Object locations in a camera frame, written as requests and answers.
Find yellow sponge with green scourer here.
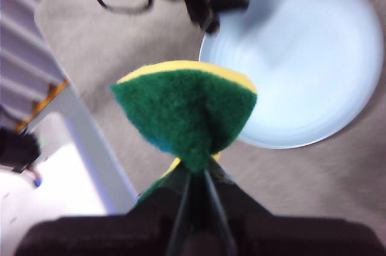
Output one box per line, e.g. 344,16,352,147
109,60,258,206

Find white table frame beam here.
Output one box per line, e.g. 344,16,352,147
28,83,138,215

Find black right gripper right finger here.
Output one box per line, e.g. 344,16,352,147
207,170,384,256

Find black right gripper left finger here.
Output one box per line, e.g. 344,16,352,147
14,173,190,256

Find light blue round plate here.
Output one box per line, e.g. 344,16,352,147
198,0,385,150

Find black rounded object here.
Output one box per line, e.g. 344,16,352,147
0,127,42,175

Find orange strip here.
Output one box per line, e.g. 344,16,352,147
14,78,71,133

